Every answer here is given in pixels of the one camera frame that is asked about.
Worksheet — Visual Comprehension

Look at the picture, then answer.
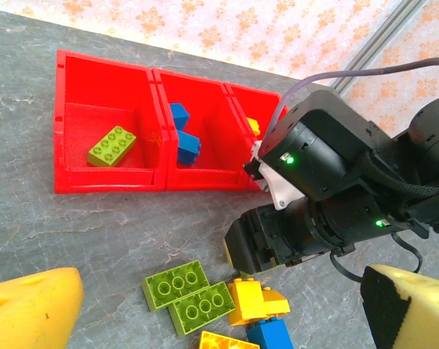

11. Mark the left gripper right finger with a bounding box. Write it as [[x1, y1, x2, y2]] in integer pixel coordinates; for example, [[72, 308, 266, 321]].
[[360, 264, 439, 349]]

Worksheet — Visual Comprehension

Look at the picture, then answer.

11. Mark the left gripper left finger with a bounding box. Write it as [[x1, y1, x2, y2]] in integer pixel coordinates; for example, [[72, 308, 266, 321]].
[[0, 267, 85, 349]]

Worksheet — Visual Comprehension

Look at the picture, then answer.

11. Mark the yellow sloped lego brick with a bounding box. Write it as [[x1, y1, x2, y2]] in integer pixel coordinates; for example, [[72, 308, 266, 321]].
[[261, 286, 291, 317]]

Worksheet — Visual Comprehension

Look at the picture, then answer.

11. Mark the green lego brick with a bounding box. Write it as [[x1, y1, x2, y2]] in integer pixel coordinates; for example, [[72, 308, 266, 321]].
[[142, 260, 212, 313], [167, 281, 237, 338], [87, 125, 137, 168]]

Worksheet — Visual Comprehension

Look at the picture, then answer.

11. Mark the blue lego brick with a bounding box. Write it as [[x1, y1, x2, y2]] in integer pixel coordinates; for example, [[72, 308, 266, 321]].
[[245, 316, 295, 349], [168, 103, 190, 132], [176, 129, 202, 167]]

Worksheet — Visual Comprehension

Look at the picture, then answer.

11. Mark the large yellow lego brick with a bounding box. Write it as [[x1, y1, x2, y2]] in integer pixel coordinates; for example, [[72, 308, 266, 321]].
[[197, 329, 260, 349]]

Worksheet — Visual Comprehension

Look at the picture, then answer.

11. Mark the red plastic bin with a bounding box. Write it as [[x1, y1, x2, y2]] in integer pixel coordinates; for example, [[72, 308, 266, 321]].
[[222, 81, 289, 192], [152, 68, 259, 193], [53, 49, 169, 196]]

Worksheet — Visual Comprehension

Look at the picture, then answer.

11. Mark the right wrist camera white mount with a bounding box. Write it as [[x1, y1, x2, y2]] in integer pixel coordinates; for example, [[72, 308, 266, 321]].
[[242, 140, 307, 212]]

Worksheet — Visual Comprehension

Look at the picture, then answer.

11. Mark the right gripper thin black cable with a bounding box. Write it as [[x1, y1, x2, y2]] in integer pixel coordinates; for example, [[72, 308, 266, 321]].
[[330, 232, 424, 284]]

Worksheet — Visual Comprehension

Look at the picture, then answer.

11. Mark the black braided cable sleeve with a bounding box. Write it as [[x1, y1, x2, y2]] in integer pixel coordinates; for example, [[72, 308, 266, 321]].
[[363, 151, 439, 199]]

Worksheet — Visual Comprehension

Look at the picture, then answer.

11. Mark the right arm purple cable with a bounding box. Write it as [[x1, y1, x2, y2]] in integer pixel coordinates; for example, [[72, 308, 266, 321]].
[[272, 57, 439, 127]]

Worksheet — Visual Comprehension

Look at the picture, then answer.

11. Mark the aluminium frame post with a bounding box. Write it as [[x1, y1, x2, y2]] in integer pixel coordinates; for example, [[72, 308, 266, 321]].
[[330, 0, 426, 92]]

